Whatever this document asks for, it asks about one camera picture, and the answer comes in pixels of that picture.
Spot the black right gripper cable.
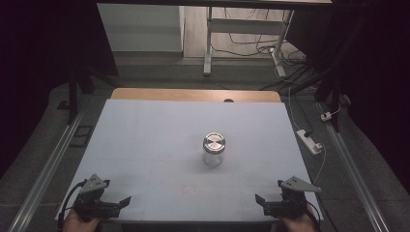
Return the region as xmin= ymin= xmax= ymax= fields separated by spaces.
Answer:
xmin=305 ymin=200 xmax=324 ymax=228

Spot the tangle of black floor cables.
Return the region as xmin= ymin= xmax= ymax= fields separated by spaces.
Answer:
xmin=211 ymin=7 xmax=308 ymax=92

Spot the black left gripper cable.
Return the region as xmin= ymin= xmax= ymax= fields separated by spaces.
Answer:
xmin=57 ymin=179 xmax=88 ymax=232

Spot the black metal stand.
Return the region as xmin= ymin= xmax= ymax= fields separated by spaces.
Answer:
xmin=56 ymin=47 xmax=121 ymax=126
xmin=279 ymin=61 xmax=343 ymax=133

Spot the clear glass jar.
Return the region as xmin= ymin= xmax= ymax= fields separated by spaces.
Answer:
xmin=201 ymin=131 xmax=226 ymax=167

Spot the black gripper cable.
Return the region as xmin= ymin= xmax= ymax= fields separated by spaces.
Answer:
xmin=305 ymin=200 xmax=324 ymax=228
xmin=57 ymin=179 xmax=88 ymax=232

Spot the white desk frame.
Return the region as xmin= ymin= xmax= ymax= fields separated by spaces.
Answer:
xmin=202 ymin=6 xmax=295 ymax=78

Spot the wooden table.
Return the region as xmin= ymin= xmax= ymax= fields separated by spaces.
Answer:
xmin=110 ymin=87 xmax=282 ymax=103

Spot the black floor frame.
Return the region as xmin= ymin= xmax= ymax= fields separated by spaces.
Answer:
xmin=69 ymin=125 xmax=95 ymax=149

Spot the dark curtain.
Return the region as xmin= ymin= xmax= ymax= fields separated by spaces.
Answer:
xmin=0 ymin=0 xmax=119 ymax=179
xmin=285 ymin=0 xmax=410 ymax=187

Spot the white power strip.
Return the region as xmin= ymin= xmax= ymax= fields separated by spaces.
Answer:
xmin=296 ymin=129 xmax=324 ymax=156

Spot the round silver metal lid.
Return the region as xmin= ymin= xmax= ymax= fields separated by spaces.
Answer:
xmin=202 ymin=131 xmax=226 ymax=154

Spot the white table mat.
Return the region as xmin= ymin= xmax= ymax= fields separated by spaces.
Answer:
xmin=55 ymin=99 xmax=324 ymax=223

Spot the person's right hand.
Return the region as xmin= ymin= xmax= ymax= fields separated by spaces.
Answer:
xmin=278 ymin=206 xmax=319 ymax=232

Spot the thin white cable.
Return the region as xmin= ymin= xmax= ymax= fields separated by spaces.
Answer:
xmin=287 ymin=86 xmax=328 ymax=187

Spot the person's left hand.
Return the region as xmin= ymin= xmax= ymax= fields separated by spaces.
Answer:
xmin=62 ymin=209 xmax=102 ymax=232

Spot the grey metal floor rail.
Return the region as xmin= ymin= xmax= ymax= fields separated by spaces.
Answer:
xmin=316 ymin=101 xmax=390 ymax=232
xmin=7 ymin=96 xmax=92 ymax=232

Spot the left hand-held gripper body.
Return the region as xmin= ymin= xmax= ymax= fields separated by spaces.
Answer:
xmin=73 ymin=173 xmax=112 ymax=223

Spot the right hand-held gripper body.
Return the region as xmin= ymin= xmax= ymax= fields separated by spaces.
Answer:
xmin=278 ymin=175 xmax=323 ymax=220

